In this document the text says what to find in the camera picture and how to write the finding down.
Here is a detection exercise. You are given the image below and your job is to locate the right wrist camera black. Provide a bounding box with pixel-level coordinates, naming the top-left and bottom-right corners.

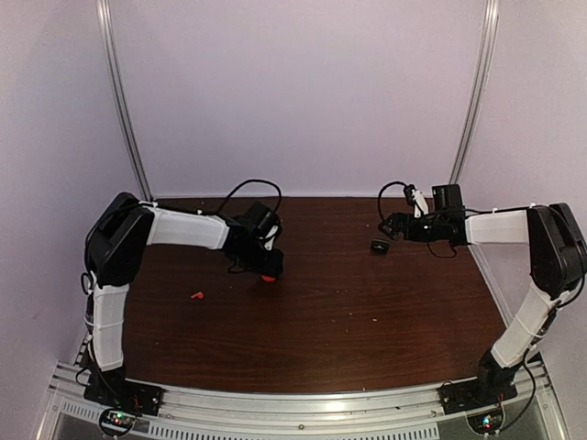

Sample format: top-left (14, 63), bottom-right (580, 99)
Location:
top-left (404, 184), bottom-right (429, 218)

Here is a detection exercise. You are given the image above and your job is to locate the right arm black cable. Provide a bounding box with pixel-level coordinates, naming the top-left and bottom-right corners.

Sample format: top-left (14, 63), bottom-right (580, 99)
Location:
top-left (376, 181), bottom-right (409, 230)

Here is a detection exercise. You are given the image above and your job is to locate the front aluminium rail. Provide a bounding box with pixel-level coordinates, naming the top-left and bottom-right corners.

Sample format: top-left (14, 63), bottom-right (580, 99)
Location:
top-left (33, 362), bottom-right (570, 439)

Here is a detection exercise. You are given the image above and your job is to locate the aluminium frame post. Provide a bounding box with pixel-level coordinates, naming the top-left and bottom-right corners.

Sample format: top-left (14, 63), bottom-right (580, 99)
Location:
top-left (449, 0), bottom-right (500, 183)
top-left (95, 0), bottom-right (153, 201)

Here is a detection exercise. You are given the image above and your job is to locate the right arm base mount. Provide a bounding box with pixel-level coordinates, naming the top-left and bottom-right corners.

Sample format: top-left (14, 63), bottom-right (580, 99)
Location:
top-left (437, 379), bottom-right (518, 415)

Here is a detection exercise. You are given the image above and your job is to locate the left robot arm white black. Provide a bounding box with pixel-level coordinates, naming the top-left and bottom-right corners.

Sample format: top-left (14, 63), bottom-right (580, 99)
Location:
top-left (81, 192), bottom-right (284, 407)

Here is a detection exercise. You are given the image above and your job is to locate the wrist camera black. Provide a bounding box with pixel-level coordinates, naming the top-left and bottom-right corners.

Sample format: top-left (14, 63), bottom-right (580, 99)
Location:
top-left (261, 217), bottom-right (282, 250)
top-left (404, 184), bottom-right (429, 218)

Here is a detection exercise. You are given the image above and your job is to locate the black earbud charging case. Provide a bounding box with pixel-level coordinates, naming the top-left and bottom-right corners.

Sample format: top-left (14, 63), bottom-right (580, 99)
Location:
top-left (370, 238), bottom-right (390, 255)

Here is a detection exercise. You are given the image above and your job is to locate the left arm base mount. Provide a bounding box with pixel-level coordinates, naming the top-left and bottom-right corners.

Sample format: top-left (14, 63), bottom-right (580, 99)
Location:
top-left (83, 381), bottom-right (163, 416)

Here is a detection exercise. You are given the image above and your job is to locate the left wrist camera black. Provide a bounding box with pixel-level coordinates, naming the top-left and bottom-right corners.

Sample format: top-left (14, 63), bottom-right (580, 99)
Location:
top-left (261, 217), bottom-right (282, 250)

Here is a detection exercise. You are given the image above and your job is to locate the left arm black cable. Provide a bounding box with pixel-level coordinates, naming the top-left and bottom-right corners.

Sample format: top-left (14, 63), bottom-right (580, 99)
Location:
top-left (201, 179), bottom-right (283, 221)

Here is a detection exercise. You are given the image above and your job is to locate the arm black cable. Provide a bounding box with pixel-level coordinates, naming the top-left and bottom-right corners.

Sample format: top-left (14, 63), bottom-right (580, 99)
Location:
top-left (201, 179), bottom-right (283, 221)
top-left (376, 181), bottom-right (409, 230)

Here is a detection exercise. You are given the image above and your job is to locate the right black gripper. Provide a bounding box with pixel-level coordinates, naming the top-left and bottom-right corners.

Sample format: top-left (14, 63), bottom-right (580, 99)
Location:
top-left (379, 212), bottom-right (448, 241)

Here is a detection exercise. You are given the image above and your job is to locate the right aluminium frame post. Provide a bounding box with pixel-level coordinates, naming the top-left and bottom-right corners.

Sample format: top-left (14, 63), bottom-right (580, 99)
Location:
top-left (449, 0), bottom-right (500, 183)

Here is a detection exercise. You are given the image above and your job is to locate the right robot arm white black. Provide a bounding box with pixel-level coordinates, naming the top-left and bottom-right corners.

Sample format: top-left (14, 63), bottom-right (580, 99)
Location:
top-left (377, 182), bottom-right (586, 405)

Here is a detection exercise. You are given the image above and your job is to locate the left aluminium frame post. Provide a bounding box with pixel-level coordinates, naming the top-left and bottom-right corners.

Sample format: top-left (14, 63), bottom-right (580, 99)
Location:
top-left (95, 0), bottom-right (153, 201)

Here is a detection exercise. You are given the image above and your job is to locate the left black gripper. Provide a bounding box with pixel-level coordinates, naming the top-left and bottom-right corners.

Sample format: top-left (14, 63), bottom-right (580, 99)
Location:
top-left (235, 240), bottom-right (283, 278)

